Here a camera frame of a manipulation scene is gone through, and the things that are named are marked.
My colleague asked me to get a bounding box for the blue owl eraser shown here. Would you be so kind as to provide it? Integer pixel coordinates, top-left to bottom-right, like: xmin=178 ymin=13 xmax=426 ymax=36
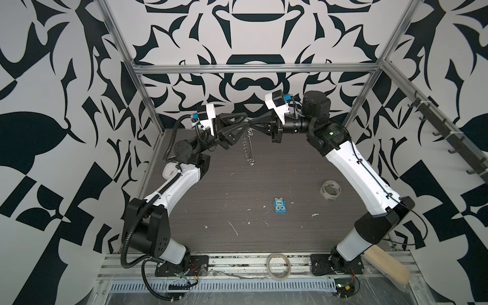
xmin=273 ymin=198 xmax=287 ymax=214

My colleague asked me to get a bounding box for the clear tape roll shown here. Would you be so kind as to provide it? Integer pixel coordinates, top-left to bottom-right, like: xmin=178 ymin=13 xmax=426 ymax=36
xmin=266 ymin=252 xmax=292 ymax=281

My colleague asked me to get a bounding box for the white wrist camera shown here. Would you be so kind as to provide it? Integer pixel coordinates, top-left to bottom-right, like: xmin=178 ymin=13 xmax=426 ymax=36
xmin=264 ymin=90 xmax=292 ymax=125
xmin=191 ymin=104 xmax=217 ymax=136

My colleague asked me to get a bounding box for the beige foam pad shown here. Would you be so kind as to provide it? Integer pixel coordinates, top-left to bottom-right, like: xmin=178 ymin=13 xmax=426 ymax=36
xmin=362 ymin=245 xmax=411 ymax=292

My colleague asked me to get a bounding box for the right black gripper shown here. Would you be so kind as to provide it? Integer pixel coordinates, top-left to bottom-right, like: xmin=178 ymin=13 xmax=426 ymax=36
xmin=251 ymin=111 xmax=319 ymax=146

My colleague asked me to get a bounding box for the green circuit board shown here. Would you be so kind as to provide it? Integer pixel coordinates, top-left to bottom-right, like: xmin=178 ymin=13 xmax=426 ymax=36
xmin=334 ymin=279 xmax=360 ymax=299

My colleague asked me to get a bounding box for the white slotted cable duct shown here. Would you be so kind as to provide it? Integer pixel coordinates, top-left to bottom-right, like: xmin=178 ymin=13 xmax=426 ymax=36
xmin=106 ymin=279 xmax=336 ymax=294

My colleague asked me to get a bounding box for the small white tape roll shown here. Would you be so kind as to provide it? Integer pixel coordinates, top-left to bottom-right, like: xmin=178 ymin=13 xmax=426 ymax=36
xmin=320 ymin=180 xmax=342 ymax=202

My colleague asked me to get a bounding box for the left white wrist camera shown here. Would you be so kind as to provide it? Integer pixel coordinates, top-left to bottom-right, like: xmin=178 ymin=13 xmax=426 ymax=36
xmin=191 ymin=104 xmax=217 ymax=136

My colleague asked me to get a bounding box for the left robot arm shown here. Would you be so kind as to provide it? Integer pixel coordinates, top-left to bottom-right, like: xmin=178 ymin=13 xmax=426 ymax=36
xmin=120 ymin=113 xmax=249 ymax=271

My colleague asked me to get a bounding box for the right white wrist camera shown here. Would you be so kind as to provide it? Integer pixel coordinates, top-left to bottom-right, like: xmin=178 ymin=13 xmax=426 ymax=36
xmin=264 ymin=90 xmax=292 ymax=125

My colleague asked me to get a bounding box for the black wall hook rack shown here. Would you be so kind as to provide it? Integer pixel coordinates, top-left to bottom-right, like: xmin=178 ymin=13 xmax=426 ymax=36
xmin=409 ymin=90 xmax=487 ymax=184

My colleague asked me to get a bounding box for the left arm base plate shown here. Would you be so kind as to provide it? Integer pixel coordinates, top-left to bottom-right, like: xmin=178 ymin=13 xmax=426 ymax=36
xmin=155 ymin=254 xmax=209 ymax=277

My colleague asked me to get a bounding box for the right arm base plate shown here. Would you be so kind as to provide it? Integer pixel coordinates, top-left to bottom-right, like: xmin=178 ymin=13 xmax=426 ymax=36
xmin=310 ymin=254 xmax=364 ymax=277

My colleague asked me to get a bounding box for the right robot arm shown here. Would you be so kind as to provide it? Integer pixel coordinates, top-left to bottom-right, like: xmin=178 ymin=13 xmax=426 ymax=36
xmin=250 ymin=90 xmax=415 ymax=269

